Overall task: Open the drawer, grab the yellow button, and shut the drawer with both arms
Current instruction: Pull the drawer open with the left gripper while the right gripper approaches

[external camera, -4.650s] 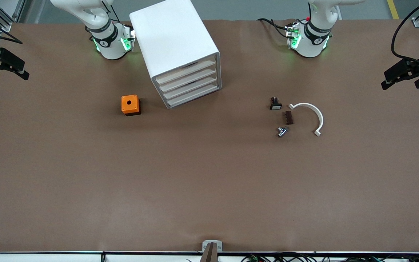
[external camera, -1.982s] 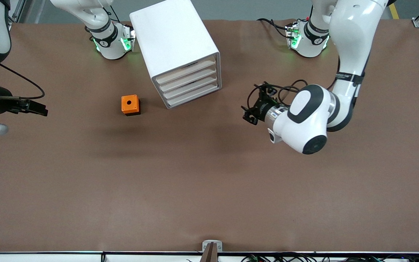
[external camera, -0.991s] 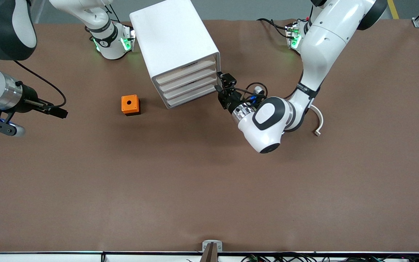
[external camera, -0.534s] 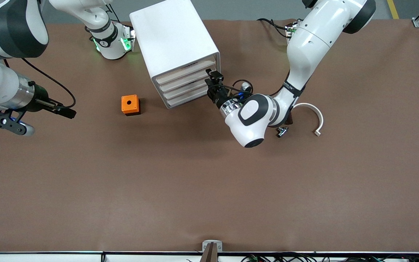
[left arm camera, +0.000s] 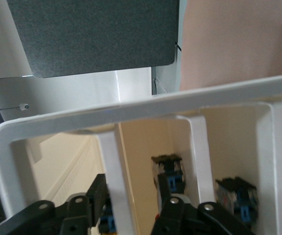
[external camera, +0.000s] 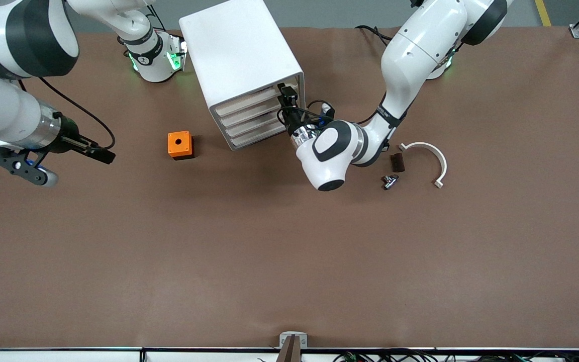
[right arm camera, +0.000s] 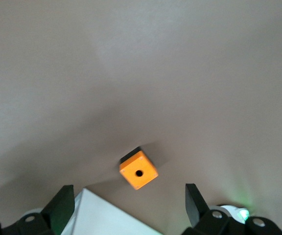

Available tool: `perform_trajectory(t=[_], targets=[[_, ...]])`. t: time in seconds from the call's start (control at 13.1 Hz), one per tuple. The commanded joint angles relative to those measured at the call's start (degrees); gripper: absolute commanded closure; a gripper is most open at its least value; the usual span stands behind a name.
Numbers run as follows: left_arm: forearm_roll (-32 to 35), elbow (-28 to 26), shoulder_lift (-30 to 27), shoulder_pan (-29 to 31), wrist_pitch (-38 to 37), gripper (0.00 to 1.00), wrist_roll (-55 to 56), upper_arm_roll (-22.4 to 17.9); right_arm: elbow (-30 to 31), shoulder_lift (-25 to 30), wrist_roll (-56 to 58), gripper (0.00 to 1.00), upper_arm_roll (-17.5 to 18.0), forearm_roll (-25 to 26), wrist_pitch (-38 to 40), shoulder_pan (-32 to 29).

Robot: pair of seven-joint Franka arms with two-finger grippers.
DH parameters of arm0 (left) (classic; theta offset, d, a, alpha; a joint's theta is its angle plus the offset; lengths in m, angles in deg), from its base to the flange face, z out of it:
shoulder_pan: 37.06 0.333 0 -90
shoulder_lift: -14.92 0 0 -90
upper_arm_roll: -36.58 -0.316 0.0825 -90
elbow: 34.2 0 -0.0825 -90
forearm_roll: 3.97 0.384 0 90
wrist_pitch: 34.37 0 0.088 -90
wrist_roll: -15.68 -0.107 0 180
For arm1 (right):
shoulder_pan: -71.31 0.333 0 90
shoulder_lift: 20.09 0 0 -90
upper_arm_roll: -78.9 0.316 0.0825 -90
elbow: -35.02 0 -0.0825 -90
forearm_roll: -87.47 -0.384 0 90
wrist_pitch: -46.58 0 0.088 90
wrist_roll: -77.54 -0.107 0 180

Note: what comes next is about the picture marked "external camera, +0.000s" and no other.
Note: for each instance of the white table edge rail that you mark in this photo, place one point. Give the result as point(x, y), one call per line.
point(68, 356)

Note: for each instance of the dark brown tapered bar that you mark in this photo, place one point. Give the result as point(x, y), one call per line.
point(289, 352)

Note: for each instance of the dark brown cylindrical part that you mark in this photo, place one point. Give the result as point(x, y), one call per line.
point(397, 162)

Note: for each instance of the orange box with hole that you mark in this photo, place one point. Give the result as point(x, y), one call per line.
point(179, 143)

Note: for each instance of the grey metal edge bracket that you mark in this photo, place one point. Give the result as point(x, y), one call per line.
point(284, 339)

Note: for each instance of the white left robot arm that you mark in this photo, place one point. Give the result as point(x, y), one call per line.
point(410, 50)

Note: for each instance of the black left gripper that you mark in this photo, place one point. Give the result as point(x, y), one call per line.
point(292, 120)

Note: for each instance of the silver metal T fitting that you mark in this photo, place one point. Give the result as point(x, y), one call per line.
point(389, 182)

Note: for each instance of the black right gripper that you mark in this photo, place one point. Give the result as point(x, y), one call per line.
point(70, 139)

